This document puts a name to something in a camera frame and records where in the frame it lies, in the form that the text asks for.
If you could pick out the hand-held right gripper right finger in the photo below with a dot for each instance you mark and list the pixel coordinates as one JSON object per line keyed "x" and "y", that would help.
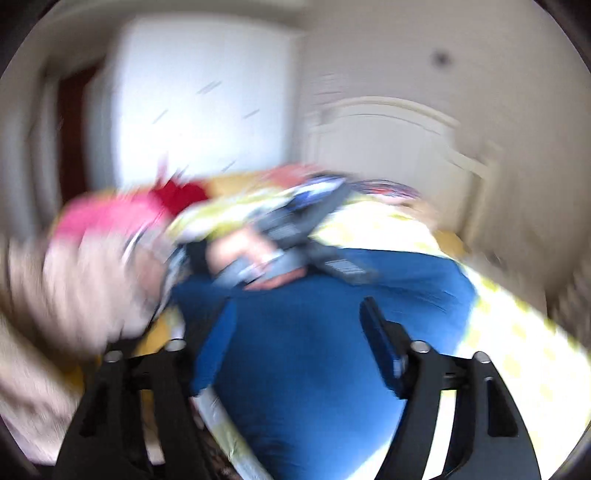
{"x": 379, "y": 337}

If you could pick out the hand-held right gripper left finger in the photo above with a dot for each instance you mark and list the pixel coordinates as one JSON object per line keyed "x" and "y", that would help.
{"x": 217, "y": 341}

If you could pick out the blue down jacket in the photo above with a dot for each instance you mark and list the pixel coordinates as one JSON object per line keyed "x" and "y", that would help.
{"x": 300, "y": 369}

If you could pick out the person's left forearm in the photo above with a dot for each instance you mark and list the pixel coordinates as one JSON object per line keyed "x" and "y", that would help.
{"x": 69, "y": 300}

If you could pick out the person's left hand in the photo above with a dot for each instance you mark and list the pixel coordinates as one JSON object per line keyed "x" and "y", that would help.
{"x": 231, "y": 249}

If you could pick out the floral patterned pillow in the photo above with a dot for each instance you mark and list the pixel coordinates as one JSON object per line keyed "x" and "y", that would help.
{"x": 388, "y": 190}

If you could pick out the red cloth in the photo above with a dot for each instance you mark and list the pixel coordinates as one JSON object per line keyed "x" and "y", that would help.
{"x": 182, "y": 191}

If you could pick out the yellow checkered blanket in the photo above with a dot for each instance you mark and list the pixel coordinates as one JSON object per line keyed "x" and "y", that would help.
{"x": 508, "y": 332}

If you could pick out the white bed headboard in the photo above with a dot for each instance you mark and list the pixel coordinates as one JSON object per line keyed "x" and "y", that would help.
{"x": 397, "y": 138}

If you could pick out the white wardrobe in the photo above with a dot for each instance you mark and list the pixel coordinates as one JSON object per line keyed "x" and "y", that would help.
{"x": 194, "y": 106}

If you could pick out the pink cloth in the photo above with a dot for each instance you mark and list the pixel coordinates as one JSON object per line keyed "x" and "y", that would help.
{"x": 111, "y": 214}

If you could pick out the dark brown door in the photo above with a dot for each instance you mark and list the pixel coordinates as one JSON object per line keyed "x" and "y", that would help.
{"x": 76, "y": 138}

